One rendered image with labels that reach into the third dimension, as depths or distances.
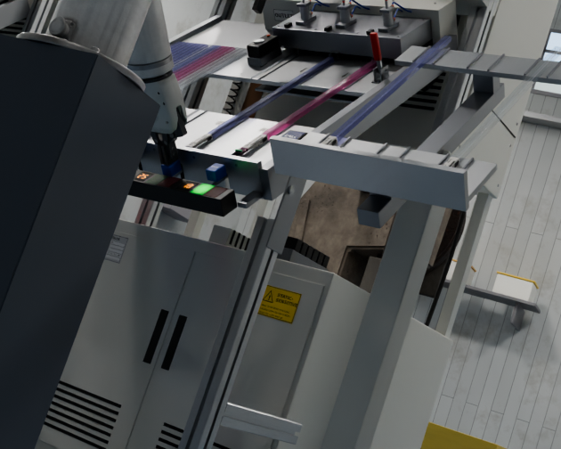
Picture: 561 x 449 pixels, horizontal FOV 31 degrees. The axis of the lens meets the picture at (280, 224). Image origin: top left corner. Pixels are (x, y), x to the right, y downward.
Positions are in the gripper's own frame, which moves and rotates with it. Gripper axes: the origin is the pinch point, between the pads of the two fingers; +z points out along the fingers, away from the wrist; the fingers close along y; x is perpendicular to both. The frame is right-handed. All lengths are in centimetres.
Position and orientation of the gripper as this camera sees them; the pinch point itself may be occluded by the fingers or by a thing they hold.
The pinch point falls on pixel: (167, 151)
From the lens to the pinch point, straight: 186.2
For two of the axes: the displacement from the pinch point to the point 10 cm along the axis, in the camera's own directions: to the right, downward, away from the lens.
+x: 5.8, -4.6, 6.7
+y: 8.0, 1.8, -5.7
